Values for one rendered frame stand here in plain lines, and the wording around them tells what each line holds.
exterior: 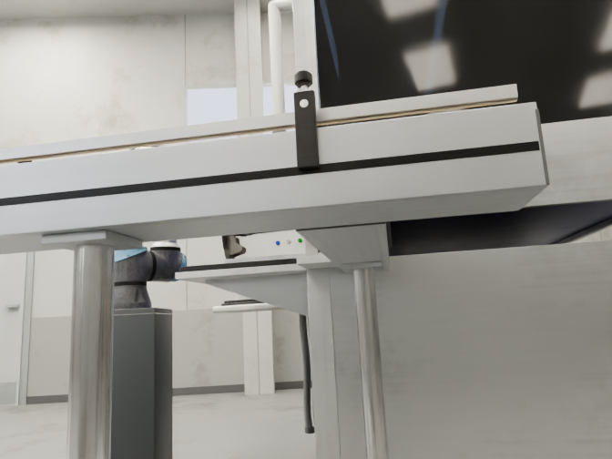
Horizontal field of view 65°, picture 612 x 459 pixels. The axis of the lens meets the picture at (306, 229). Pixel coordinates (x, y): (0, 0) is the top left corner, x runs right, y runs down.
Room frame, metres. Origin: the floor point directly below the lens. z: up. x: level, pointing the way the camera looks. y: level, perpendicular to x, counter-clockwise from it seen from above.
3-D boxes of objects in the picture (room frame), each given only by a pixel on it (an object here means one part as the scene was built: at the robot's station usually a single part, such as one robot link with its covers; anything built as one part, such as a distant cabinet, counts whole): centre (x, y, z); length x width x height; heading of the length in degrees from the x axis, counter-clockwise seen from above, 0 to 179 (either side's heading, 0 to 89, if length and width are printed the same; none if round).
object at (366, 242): (0.99, -0.10, 0.92); 0.69 x 0.15 x 0.16; 170
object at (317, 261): (1.28, -0.05, 0.87); 0.14 x 0.13 x 0.02; 80
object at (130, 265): (1.78, 0.65, 0.96); 0.13 x 0.12 x 0.14; 134
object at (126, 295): (1.78, 0.65, 0.84); 0.15 x 0.15 x 0.10
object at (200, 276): (1.74, 0.10, 0.87); 0.70 x 0.48 x 0.02; 170
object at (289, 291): (1.50, 0.15, 0.79); 0.34 x 0.03 x 0.13; 80
